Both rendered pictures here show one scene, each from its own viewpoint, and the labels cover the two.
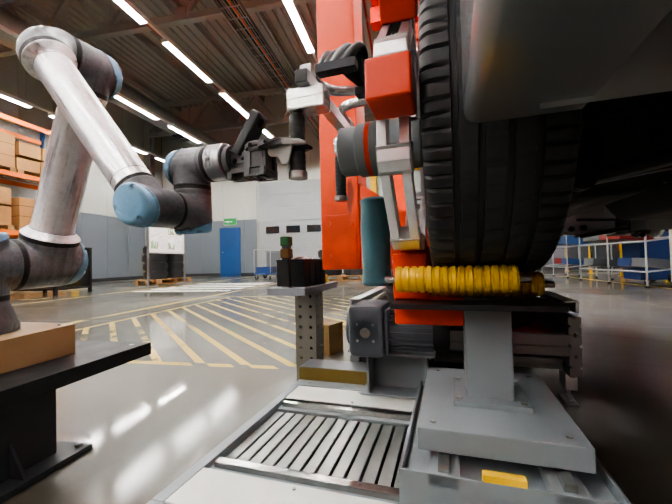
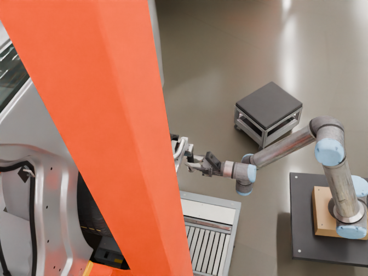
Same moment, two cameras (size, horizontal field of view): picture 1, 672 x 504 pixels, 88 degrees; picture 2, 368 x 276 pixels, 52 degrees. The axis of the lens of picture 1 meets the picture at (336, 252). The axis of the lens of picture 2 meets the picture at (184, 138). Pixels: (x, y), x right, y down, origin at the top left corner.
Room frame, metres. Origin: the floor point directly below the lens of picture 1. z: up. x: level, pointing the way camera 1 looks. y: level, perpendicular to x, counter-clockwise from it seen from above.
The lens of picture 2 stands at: (2.00, 0.11, 2.49)
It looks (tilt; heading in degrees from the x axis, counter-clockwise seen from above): 51 degrees down; 182
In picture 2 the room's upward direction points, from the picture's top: 7 degrees counter-clockwise
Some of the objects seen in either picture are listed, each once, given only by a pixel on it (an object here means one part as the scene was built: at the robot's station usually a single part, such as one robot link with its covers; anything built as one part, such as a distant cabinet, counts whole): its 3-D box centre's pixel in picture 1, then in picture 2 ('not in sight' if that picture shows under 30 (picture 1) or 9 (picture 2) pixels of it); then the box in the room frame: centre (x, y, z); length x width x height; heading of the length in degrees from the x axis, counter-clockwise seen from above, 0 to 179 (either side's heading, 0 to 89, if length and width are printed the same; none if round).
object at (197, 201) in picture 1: (190, 210); (244, 182); (0.89, 0.37, 0.69); 0.12 x 0.09 x 0.12; 160
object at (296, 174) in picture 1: (297, 145); (190, 161); (0.80, 0.08, 0.83); 0.04 x 0.04 x 0.16
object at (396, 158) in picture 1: (408, 145); not in sight; (0.89, -0.19, 0.85); 0.54 x 0.07 x 0.54; 162
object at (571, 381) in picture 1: (452, 315); not in sight; (2.54, -0.83, 0.14); 2.47 x 0.85 x 0.27; 162
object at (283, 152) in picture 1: (286, 151); (195, 160); (0.78, 0.11, 0.81); 0.09 x 0.03 x 0.06; 65
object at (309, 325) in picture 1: (309, 335); not in sight; (1.64, 0.13, 0.21); 0.10 x 0.10 x 0.42; 72
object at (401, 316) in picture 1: (427, 287); not in sight; (0.88, -0.23, 0.48); 0.16 x 0.12 x 0.17; 72
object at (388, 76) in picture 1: (390, 88); not in sight; (0.59, -0.10, 0.85); 0.09 x 0.08 x 0.07; 162
